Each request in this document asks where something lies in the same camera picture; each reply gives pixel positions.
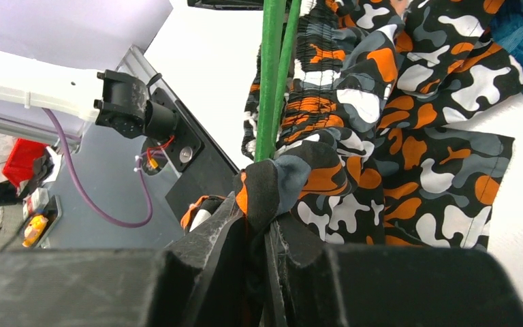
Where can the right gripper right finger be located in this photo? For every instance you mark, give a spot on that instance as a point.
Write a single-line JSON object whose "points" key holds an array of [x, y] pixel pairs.
{"points": [[323, 284]]}

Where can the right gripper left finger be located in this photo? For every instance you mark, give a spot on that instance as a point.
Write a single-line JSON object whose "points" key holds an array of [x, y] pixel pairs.
{"points": [[198, 280]]}

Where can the camouflage orange black shorts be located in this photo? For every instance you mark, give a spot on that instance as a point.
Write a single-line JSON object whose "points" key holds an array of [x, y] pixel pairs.
{"points": [[355, 140]]}

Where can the green hanger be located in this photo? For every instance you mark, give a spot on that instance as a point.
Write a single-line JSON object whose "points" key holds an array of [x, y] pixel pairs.
{"points": [[277, 44]]}

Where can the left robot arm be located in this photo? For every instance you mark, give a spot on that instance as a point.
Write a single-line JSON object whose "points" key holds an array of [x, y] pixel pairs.
{"points": [[110, 99]]}

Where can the yellow object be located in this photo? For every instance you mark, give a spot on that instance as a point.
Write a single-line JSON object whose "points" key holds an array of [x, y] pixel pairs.
{"points": [[34, 230]]}

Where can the red box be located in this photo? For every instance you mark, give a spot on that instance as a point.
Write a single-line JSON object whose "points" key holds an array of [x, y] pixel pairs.
{"points": [[19, 165]]}

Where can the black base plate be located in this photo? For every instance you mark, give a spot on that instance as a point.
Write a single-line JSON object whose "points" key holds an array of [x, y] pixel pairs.
{"points": [[204, 168]]}

